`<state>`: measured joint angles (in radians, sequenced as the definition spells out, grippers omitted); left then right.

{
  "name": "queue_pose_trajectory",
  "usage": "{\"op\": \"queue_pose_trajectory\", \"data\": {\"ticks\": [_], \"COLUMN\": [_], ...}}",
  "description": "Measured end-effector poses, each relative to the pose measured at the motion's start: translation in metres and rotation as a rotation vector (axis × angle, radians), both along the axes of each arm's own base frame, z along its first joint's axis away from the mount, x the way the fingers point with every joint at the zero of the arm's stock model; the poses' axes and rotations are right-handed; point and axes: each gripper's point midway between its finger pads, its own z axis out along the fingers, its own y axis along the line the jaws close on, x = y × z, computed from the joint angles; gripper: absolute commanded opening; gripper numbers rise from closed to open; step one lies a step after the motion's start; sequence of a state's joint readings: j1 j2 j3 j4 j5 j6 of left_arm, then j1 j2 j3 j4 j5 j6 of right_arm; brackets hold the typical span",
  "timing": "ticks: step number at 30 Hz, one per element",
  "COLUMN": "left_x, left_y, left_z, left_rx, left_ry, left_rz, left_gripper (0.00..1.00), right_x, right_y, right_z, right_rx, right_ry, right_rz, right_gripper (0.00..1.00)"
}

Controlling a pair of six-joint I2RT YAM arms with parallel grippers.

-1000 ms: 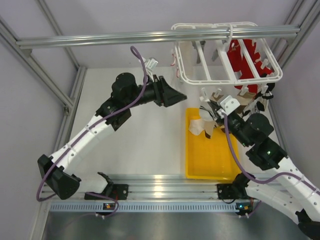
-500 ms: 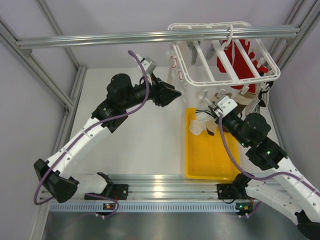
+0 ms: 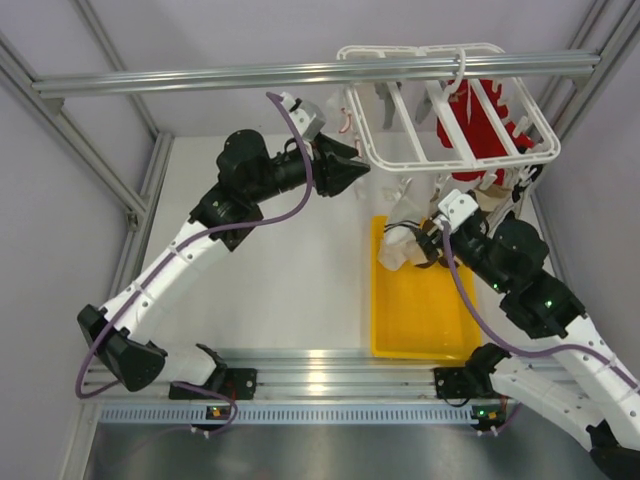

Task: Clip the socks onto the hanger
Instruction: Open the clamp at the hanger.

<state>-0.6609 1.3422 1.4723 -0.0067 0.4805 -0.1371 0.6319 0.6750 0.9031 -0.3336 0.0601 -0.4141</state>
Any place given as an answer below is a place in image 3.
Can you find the white striped sock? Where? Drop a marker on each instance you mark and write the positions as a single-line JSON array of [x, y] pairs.
[[395, 255], [403, 223]]

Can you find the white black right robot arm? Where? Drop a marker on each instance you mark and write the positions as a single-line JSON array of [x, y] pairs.
[[570, 376]]

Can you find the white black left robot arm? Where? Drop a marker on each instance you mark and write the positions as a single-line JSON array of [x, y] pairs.
[[253, 189]]

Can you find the yellow plastic tray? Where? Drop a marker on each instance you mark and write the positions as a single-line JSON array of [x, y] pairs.
[[417, 313]]

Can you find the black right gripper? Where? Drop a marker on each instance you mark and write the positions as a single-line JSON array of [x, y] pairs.
[[430, 242]]

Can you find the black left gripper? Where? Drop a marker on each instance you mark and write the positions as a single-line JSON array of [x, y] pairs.
[[331, 170]]

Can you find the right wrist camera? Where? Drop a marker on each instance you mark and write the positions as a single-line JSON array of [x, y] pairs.
[[454, 209]]

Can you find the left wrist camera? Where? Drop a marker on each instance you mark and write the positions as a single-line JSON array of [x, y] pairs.
[[306, 116]]

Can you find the white plastic clip hanger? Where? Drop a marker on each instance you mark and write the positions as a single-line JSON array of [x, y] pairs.
[[425, 137]]

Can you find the red christmas sock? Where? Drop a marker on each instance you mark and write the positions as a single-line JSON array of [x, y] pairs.
[[476, 126]]

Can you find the grey sock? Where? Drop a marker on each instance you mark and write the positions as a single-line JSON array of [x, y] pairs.
[[383, 92]]

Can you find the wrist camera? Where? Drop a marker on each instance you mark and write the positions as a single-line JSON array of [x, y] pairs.
[[454, 209], [306, 116]]

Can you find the brown beige sock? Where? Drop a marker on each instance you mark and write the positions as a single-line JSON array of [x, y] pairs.
[[494, 199]]

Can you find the slotted cable duct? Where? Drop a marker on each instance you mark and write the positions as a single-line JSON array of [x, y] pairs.
[[301, 414]]

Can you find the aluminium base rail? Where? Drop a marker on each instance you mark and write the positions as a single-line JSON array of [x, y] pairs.
[[335, 375]]

